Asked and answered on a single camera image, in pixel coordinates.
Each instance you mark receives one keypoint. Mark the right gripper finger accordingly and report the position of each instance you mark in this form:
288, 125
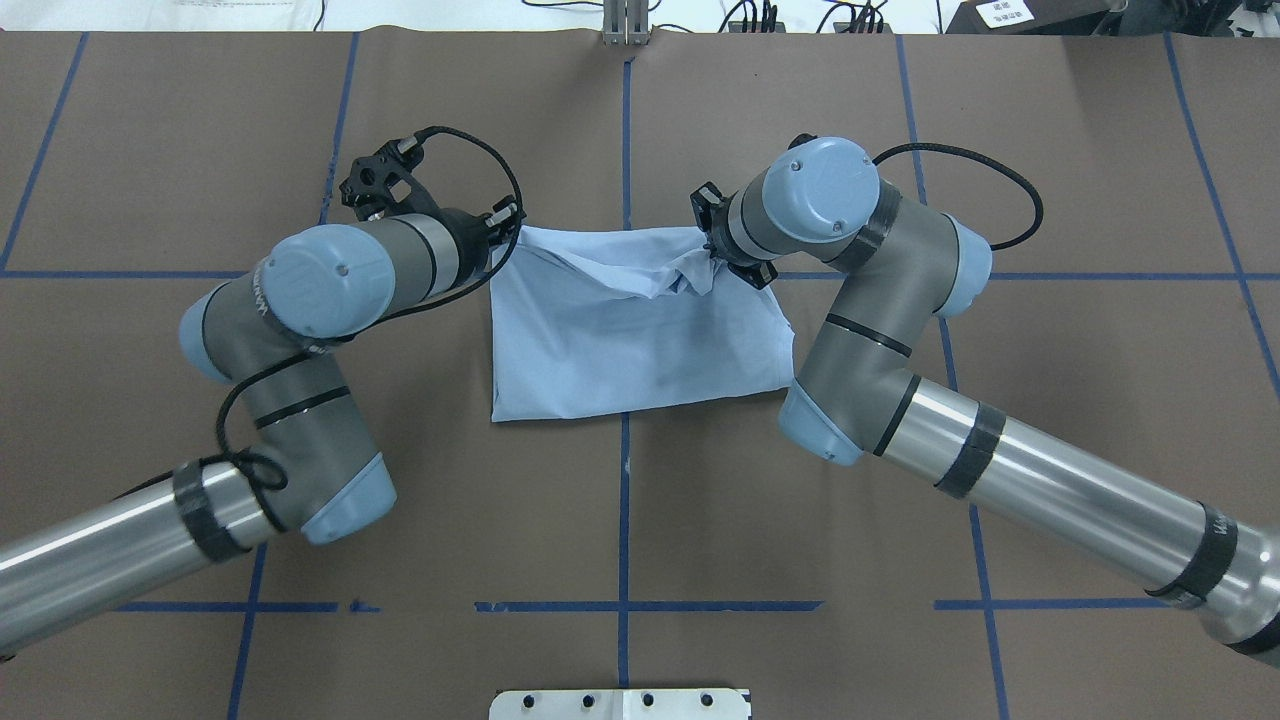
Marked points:
706, 202
759, 274

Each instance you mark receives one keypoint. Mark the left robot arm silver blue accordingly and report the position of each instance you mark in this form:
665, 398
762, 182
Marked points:
294, 452

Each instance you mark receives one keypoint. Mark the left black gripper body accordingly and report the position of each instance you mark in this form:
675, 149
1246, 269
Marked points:
467, 236

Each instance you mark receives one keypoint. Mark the aluminium frame post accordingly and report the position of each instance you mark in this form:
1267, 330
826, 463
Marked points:
626, 23

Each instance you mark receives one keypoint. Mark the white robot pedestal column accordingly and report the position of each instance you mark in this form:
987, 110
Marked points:
617, 703

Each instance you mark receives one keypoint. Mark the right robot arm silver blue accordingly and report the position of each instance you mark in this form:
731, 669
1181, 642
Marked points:
905, 263

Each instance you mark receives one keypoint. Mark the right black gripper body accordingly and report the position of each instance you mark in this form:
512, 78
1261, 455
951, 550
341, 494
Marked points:
722, 243

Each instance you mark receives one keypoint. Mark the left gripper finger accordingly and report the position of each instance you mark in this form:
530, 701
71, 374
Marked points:
507, 217

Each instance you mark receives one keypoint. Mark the black power adapter box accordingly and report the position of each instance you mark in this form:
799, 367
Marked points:
1027, 18

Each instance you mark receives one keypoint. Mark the light blue t-shirt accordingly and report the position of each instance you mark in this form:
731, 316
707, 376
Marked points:
598, 323

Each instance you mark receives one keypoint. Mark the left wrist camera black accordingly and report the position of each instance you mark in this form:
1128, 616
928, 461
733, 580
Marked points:
381, 185

